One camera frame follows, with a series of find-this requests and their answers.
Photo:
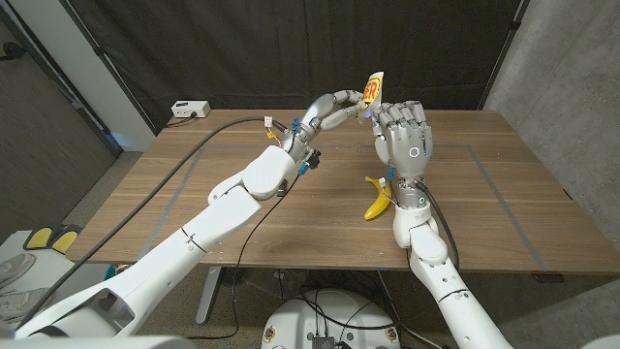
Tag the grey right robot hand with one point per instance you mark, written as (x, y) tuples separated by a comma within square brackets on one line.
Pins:
[(407, 140)]

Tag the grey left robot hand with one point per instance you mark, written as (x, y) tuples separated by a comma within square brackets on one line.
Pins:
[(322, 114)]

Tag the yellow new driver bumper sticker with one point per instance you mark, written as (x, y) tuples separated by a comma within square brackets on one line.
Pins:
[(373, 89)]

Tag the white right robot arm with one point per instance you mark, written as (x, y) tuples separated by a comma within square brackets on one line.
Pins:
[(436, 271)]

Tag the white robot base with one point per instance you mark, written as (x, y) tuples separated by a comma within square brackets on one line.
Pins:
[(295, 320)]

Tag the yellow banana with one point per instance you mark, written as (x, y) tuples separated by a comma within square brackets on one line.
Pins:
[(378, 206)]

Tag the black backdrop curtain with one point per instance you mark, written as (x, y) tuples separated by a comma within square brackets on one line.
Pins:
[(218, 53)]

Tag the white power outlet box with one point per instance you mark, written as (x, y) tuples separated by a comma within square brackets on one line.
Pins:
[(190, 108)]

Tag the black backdrop stand pole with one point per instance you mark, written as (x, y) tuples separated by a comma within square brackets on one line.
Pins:
[(100, 51), (515, 23)]

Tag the grey table leg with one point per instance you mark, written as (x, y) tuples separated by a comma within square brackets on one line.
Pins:
[(208, 295)]

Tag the yellow black foot pedal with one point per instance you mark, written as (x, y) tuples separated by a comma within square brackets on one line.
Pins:
[(40, 237), (65, 240)]

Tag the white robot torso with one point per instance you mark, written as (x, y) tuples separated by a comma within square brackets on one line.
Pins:
[(97, 343)]

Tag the white floor platform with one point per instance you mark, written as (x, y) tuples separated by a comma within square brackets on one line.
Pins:
[(12, 244)]

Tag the grey white sneaker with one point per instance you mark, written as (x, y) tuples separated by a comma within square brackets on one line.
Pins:
[(17, 266), (24, 303)]

